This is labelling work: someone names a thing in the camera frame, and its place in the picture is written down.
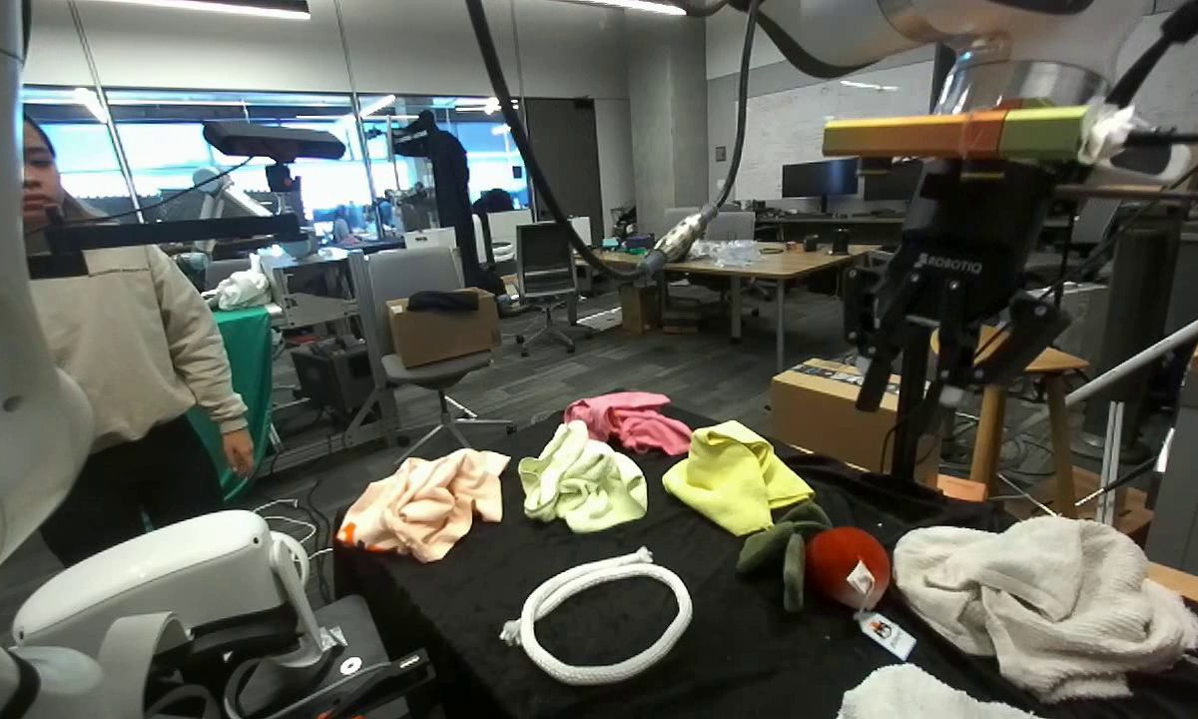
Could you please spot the white crumpled bag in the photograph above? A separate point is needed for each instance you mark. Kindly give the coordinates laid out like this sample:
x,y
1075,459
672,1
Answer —
x,y
231,285

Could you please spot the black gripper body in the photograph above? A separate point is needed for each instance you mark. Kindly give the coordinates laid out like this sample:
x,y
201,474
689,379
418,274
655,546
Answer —
x,y
985,219

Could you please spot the grey office chair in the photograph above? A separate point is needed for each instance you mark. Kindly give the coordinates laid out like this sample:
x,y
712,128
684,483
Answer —
x,y
424,383

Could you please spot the white metal rail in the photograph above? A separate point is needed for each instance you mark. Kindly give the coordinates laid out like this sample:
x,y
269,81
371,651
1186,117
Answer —
x,y
1131,358

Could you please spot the black bar-shaped camera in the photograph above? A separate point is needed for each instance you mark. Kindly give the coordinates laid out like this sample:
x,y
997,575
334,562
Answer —
x,y
274,141

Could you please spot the black clamp bracket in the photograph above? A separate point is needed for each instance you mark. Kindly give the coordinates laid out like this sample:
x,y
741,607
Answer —
x,y
319,666

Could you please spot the small brown carton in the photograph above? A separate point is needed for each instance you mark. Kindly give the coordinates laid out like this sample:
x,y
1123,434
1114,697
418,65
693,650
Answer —
x,y
440,329

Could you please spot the black mesh chair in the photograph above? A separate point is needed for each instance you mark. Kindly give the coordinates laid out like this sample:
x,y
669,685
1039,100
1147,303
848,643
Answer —
x,y
546,259

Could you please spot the light green cloth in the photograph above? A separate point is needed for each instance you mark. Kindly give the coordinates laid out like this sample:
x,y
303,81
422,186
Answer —
x,y
579,480

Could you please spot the peach cloth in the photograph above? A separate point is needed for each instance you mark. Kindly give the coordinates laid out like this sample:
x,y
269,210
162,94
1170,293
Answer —
x,y
424,506

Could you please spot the black table cloth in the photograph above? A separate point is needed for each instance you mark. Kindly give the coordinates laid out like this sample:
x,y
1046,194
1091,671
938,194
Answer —
x,y
704,639

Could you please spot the black utility cart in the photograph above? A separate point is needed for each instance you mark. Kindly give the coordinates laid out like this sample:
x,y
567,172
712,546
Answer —
x,y
319,345

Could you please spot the person in beige hoodie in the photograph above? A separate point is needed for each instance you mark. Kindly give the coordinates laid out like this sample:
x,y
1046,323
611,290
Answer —
x,y
122,345

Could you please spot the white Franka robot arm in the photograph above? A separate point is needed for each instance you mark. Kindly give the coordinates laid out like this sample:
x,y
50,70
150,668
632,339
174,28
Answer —
x,y
14,334

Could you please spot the brown cardboard box black tape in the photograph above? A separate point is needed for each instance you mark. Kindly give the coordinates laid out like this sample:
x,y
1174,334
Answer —
x,y
822,413

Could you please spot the large white terry towel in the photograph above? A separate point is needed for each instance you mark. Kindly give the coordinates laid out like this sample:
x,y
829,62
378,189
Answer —
x,y
1050,606

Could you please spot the yellow cloth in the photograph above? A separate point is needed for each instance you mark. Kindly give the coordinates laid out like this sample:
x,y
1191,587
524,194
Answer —
x,y
732,478

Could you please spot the black draped stand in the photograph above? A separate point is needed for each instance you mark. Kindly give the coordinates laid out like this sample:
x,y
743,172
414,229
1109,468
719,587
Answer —
x,y
443,186

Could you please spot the black computer monitor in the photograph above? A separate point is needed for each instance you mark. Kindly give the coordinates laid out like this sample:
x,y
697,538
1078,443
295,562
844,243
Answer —
x,y
818,178
888,180

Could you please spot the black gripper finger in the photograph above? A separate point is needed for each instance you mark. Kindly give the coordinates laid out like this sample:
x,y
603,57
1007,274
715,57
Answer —
x,y
892,334
1039,339

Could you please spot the black vertical pole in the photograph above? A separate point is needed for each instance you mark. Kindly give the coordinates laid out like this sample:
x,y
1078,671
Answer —
x,y
914,443

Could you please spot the multicolour wrist camera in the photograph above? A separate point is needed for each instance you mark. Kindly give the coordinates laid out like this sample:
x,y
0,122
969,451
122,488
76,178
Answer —
x,y
952,133

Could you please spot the teal green sheet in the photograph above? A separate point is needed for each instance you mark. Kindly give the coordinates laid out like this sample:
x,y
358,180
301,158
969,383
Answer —
x,y
174,692

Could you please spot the pink cloth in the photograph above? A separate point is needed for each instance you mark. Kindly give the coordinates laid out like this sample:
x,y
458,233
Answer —
x,y
632,423

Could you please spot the person's left hand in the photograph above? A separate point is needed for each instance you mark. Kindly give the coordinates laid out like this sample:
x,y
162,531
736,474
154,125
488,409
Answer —
x,y
238,450

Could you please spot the red plush toy green leaves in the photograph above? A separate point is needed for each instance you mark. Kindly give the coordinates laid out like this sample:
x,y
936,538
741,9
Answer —
x,y
844,566

